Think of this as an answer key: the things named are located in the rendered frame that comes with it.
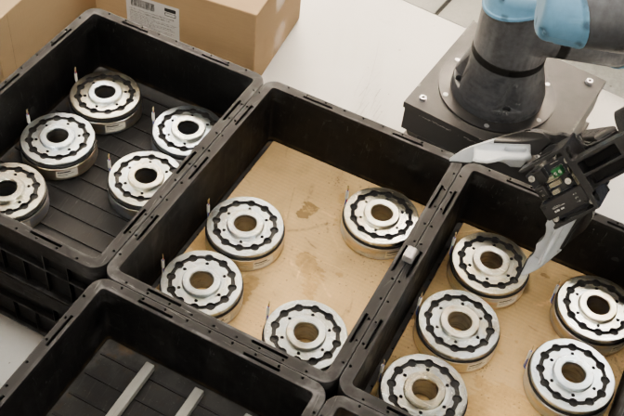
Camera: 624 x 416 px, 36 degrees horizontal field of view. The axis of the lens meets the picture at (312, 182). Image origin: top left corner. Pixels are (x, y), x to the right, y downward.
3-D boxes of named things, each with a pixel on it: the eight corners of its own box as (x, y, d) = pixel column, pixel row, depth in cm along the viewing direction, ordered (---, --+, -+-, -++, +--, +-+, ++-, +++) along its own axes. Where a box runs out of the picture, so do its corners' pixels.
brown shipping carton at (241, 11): (98, 39, 174) (91, -36, 163) (155, -26, 189) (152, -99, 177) (253, 89, 169) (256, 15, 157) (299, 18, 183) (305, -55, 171)
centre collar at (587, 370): (557, 350, 118) (559, 347, 117) (597, 367, 117) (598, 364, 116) (547, 382, 115) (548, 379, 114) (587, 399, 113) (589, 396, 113)
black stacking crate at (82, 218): (98, 67, 153) (92, 8, 145) (263, 137, 145) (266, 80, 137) (-82, 234, 128) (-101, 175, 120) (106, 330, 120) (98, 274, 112)
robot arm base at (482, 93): (487, 46, 165) (500, 0, 157) (561, 93, 159) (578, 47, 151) (431, 88, 157) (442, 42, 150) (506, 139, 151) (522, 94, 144)
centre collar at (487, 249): (481, 241, 128) (482, 239, 128) (514, 258, 127) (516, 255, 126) (465, 266, 125) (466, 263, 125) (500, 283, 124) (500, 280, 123)
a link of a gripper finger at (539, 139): (494, 127, 105) (577, 136, 101) (498, 124, 106) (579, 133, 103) (491, 169, 106) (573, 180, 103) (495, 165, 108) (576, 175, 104)
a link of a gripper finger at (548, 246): (509, 289, 105) (541, 215, 101) (522, 268, 110) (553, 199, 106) (536, 302, 104) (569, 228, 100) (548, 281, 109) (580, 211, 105)
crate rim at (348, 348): (267, 89, 138) (268, 77, 137) (462, 171, 131) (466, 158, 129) (100, 285, 113) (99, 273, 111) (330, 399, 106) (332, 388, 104)
